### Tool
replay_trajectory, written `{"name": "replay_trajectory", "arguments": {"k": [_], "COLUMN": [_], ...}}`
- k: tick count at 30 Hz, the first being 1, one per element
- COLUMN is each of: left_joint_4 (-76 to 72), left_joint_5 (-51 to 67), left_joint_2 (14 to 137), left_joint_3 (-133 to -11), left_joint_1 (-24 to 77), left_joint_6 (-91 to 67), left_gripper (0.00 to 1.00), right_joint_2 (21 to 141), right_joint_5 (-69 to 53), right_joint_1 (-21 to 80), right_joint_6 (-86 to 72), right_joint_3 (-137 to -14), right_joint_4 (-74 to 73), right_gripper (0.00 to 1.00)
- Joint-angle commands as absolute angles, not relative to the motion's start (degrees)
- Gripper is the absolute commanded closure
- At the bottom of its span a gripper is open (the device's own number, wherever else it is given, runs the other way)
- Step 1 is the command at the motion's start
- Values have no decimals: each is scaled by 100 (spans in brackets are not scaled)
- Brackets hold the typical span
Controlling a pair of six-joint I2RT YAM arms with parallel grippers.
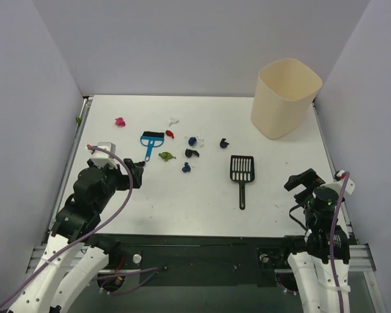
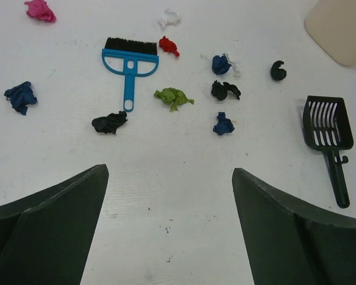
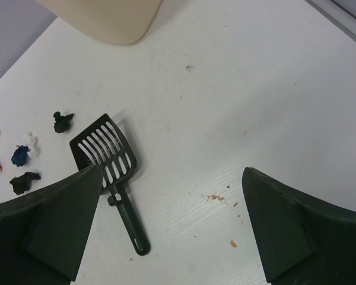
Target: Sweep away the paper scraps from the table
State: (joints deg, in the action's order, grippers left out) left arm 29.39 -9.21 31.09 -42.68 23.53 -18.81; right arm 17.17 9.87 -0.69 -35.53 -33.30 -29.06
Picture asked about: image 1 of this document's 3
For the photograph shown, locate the black paper scrap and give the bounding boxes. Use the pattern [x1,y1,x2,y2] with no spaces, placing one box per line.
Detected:
[184,149,199,158]
[220,138,229,149]
[134,161,146,167]

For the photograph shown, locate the green paper scrap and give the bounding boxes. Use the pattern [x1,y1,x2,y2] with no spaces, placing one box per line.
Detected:
[158,151,176,162]

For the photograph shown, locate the blue hand brush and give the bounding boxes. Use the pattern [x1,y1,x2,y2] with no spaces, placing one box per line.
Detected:
[140,131,165,162]

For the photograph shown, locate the pink paper scrap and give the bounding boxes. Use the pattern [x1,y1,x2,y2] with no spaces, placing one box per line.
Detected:
[115,117,126,127]

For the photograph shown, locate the red paper scrap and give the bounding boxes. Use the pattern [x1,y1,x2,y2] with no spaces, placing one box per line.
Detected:
[165,130,175,139]

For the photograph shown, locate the black slotted scoop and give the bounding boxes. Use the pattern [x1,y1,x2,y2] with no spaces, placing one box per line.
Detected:
[229,155,255,210]

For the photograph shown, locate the dark blue paper scrap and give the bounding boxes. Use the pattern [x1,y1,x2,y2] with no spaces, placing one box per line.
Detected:
[188,137,197,146]

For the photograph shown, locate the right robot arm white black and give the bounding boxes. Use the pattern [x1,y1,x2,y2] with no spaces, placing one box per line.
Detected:
[276,169,355,312]

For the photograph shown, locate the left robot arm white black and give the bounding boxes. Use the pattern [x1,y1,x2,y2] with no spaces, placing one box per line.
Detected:
[8,157,144,312]

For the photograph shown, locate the cream plastic waste bin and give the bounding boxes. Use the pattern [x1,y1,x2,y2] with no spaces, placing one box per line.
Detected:
[251,58,323,140]

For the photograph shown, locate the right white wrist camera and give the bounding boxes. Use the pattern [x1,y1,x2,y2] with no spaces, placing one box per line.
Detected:
[324,170,355,197]

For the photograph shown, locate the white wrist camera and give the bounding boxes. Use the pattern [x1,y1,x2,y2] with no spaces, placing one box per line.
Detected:
[87,142,117,168]
[324,170,355,197]

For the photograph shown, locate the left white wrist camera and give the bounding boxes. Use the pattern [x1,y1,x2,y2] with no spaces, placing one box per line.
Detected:
[87,142,117,168]

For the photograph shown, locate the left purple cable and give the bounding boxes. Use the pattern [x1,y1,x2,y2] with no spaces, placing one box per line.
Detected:
[0,145,134,313]

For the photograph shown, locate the aluminium frame rail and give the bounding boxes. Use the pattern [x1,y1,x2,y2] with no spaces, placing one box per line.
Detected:
[26,245,376,275]

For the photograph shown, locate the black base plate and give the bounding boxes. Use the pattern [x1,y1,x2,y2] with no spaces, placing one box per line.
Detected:
[44,233,320,290]

